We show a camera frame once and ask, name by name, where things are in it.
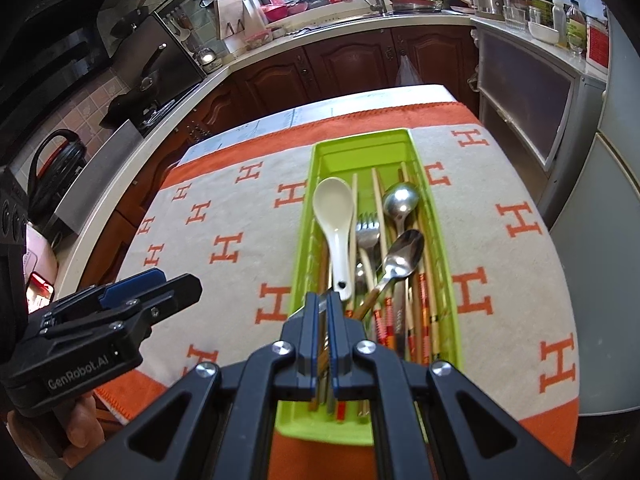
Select black wok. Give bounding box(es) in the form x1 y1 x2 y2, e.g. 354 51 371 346
100 87 156 128

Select metal fork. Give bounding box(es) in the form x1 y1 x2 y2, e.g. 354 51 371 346
355 212 383 286

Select red frying pan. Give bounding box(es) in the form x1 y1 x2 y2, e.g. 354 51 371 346
390 0 443 12

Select grey cabinet frosted doors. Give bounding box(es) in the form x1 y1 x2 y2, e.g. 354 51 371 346
470 17 608 216

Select dark brown wooden chopstick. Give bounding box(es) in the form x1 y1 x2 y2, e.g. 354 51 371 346
310 250 332 411

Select red-cased phone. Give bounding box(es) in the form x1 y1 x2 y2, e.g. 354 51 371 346
25 271 55 306

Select brown wooden base cabinets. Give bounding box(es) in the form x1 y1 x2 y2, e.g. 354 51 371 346
95 22 483 281

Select green plastic utensil tray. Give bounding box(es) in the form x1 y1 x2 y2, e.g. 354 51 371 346
272 128 463 448

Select red box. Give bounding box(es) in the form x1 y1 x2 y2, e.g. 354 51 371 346
585 16 612 70

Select green labelled bottle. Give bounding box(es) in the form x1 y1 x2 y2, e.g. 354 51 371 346
565 2 587 56

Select clear glass jar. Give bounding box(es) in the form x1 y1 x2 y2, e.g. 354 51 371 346
502 0 528 31

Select orange beige patterned blanket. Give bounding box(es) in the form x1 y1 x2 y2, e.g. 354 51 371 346
92 101 583 471

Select small steel teapot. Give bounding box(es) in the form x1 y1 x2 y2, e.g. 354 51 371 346
192 45 221 68

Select folded steel stove guard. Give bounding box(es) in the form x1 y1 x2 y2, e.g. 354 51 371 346
52 119 141 236

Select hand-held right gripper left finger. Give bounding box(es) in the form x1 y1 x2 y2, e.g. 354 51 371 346
65 292 321 480

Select black red electric kettle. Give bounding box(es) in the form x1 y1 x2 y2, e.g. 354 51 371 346
27 129 88 221

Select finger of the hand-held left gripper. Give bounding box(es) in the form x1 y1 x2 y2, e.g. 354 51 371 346
50 268 167 326
40 274 203 338

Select white plastic bag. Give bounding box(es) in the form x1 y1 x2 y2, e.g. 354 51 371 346
395 52 423 88

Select metal spoon golden brown handle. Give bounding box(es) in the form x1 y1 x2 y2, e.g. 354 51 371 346
351 228 427 320

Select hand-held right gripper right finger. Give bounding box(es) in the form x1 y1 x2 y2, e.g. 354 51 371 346
330 292 581 480

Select pink food container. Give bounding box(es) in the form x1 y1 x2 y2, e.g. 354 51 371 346
243 27 273 51

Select grey refrigerator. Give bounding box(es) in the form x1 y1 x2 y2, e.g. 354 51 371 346
537 10 640 416

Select pink rice cooker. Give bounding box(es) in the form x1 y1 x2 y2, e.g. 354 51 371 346
22 222 61 306

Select person's left hand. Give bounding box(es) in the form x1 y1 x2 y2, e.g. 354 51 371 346
52 391 104 451

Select black range hood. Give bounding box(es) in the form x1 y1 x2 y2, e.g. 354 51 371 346
0 0 116 161

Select white bowl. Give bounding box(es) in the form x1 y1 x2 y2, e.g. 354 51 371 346
527 20 561 45

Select long-handled metal spoon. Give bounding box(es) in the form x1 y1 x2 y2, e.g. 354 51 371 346
382 181 422 356

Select tall steel splash panel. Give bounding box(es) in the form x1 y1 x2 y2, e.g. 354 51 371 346
150 10 208 96

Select pale cutting board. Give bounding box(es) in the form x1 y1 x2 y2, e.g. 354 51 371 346
215 0 268 41

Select gas stove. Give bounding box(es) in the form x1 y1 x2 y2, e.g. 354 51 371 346
135 95 183 128

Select white ceramic spoon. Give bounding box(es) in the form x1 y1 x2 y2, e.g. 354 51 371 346
312 176 357 301

